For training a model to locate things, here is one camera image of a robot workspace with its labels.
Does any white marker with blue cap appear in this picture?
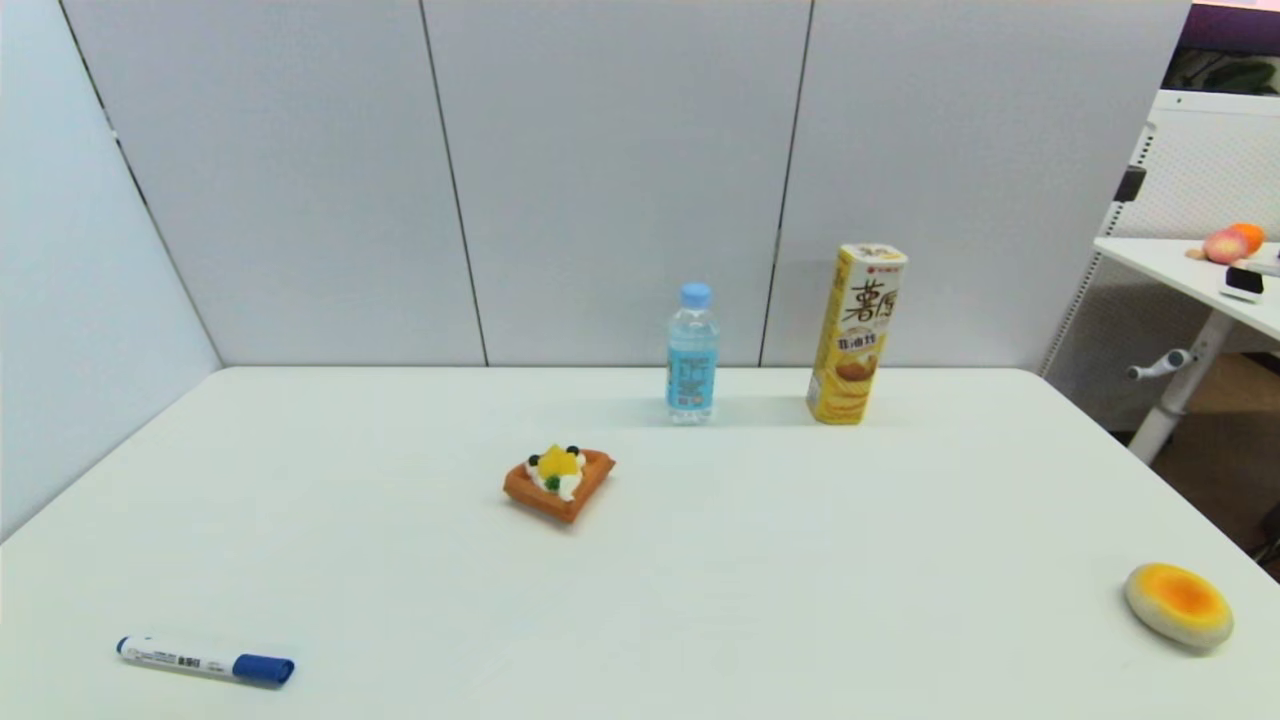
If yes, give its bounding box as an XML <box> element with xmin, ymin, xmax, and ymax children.
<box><xmin>116</xmin><ymin>636</ymin><xmax>296</xmax><ymax>688</ymax></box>

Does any round yellow toy bun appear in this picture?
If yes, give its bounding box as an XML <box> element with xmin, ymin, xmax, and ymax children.
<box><xmin>1124</xmin><ymin>562</ymin><xmax>1235</xmax><ymax>651</ymax></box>

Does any grey table crank handle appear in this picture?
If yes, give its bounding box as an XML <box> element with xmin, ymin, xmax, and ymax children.
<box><xmin>1127</xmin><ymin>348</ymin><xmax>1196</xmax><ymax>382</ymax></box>

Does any white side table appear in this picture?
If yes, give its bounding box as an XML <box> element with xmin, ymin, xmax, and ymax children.
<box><xmin>1093</xmin><ymin>236</ymin><xmax>1280</xmax><ymax>466</ymax></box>

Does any yellow potato chips box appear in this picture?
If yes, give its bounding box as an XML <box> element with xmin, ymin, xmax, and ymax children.
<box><xmin>806</xmin><ymin>243</ymin><xmax>909</xmax><ymax>426</ymax></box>

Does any white perforated panel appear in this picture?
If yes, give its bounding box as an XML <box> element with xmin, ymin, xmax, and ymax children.
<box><xmin>1040</xmin><ymin>88</ymin><xmax>1280</xmax><ymax>431</ymax></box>

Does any clear soda water bottle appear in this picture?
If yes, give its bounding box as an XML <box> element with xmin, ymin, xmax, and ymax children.
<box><xmin>667</xmin><ymin>282</ymin><xmax>720</xmax><ymax>426</ymax></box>

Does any toy waffle with fruit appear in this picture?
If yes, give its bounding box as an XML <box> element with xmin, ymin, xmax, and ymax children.
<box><xmin>502</xmin><ymin>444</ymin><xmax>617</xmax><ymax>525</ymax></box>

